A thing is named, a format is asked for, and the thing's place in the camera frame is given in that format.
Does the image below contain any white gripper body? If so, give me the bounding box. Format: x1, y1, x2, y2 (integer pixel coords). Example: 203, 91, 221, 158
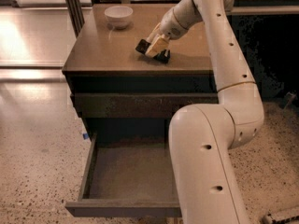
159, 8, 188, 40

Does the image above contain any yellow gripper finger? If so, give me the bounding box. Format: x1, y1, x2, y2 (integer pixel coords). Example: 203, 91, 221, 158
145, 35, 169, 58
146, 23, 161, 43

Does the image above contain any black rxbar chocolate bar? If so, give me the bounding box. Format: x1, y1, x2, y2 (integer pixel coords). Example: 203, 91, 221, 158
135, 39, 170, 63

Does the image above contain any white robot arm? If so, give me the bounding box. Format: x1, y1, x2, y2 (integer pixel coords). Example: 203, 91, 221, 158
145, 0, 264, 224

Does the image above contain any brown wooden drawer cabinet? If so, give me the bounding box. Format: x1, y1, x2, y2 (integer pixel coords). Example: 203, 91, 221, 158
62, 3, 221, 224

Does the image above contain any closed top drawer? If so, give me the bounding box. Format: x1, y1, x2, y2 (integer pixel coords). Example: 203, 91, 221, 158
71, 93, 218, 119

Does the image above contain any open middle drawer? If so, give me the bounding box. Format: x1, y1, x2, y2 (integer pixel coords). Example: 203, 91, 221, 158
65, 136, 181, 217

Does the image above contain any white ceramic bowl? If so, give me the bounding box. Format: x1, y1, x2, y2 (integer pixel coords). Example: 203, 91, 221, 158
104, 6, 134, 29

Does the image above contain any blue tape piece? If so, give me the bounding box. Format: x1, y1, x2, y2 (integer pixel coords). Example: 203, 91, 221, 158
82, 133, 89, 139

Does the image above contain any white power strip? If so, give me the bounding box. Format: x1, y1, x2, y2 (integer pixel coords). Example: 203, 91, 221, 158
262, 206, 299, 224

